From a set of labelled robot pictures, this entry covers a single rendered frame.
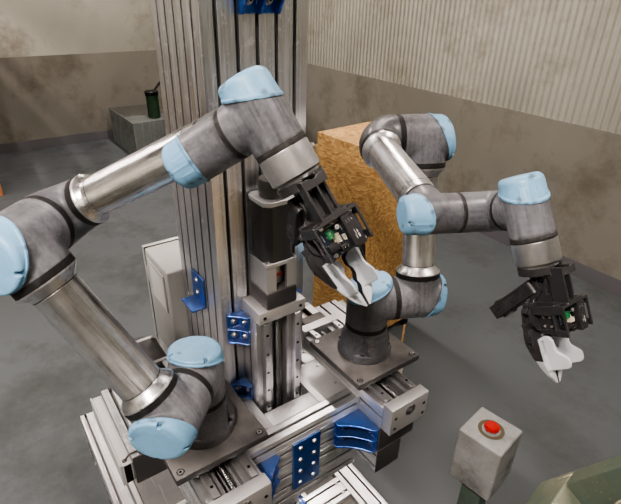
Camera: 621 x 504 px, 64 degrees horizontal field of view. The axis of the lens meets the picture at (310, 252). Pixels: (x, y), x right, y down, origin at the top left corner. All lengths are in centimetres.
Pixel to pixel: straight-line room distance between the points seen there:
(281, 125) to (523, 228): 44
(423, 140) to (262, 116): 67
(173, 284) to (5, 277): 64
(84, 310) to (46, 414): 205
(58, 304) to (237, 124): 45
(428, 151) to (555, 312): 54
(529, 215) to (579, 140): 326
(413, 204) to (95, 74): 666
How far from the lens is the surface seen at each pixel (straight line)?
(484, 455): 145
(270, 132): 65
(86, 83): 734
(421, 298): 135
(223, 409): 119
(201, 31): 104
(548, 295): 92
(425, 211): 90
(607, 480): 139
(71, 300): 93
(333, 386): 146
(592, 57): 407
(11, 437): 293
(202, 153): 69
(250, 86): 66
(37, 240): 92
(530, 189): 88
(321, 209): 67
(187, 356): 108
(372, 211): 257
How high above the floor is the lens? 195
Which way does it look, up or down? 28 degrees down
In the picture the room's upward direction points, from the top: 1 degrees clockwise
